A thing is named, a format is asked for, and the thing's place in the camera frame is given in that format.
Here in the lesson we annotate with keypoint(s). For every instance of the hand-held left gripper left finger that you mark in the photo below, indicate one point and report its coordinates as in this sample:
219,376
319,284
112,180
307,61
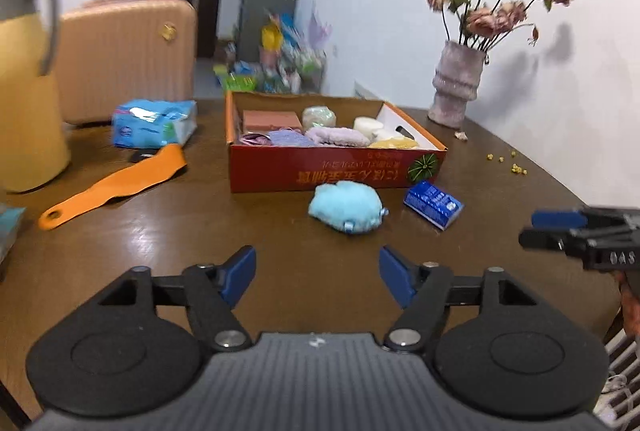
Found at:
239,273

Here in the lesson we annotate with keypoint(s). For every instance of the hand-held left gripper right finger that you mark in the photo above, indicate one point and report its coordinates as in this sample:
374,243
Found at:
397,276

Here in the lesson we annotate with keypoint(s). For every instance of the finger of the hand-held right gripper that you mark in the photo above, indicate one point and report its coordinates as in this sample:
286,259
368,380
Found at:
557,218
547,240

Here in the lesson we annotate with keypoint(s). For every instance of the light blue plush toy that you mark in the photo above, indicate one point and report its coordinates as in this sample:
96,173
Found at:
345,207

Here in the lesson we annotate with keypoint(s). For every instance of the red cardboard box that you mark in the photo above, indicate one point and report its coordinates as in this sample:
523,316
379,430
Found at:
320,172

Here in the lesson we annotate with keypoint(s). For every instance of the yellow white plush toy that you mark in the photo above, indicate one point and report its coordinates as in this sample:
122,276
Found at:
392,144

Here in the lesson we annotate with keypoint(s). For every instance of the pink satin cloth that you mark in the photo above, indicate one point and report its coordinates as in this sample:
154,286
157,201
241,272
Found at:
255,140

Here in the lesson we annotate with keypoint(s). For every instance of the purple washcloth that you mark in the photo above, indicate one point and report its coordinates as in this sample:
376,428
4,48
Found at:
290,138

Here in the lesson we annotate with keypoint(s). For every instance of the lavender fuzzy towel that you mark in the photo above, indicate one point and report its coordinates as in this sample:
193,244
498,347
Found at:
335,137

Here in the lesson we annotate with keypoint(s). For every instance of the white sponge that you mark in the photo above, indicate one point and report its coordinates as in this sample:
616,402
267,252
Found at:
366,124

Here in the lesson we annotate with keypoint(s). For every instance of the person's right hand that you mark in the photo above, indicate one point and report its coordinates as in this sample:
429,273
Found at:
631,311

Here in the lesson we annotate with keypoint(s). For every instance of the scattered yellow kernels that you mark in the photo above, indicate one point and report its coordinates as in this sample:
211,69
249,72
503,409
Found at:
517,169

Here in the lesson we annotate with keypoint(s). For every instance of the blue white tissue packet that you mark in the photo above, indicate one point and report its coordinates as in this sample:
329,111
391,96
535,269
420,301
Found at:
432,204

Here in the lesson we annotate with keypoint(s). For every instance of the white slatted rack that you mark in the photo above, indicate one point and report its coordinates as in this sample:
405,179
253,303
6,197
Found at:
622,381

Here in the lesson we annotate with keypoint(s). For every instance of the orange shoehorn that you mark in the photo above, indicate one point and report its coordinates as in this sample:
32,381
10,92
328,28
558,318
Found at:
115,188

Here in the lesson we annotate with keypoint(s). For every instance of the terracotta sponge block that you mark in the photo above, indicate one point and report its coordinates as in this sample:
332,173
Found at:
270,120

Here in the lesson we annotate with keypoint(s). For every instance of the pink textured vase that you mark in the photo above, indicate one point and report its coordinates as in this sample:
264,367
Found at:
455,86

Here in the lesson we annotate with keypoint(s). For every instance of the blue patterned tissue pack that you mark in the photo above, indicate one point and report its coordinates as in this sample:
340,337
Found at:
150,123

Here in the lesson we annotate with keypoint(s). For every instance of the pale round sponge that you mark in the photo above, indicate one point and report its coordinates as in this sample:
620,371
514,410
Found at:
319,117

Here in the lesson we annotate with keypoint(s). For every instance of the green packet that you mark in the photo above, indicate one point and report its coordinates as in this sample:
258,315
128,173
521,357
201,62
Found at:
240,81

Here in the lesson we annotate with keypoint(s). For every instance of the teal plastic packet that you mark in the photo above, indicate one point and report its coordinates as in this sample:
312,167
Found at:
11,231

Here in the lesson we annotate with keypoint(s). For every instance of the yellow bag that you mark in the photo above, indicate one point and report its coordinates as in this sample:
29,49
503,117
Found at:
271,37

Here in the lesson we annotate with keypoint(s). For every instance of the peach hard-shell suitcase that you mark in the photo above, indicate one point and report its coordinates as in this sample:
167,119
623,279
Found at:
125,61

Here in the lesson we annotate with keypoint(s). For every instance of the blue bag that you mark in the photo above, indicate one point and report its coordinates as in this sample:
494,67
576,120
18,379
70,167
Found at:
289,30

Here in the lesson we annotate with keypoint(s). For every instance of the yellow thermos jug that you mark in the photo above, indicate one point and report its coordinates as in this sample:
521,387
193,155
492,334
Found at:
30,111

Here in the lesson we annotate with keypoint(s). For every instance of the purple wall decoration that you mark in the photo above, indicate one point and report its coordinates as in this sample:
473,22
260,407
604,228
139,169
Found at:
319,31

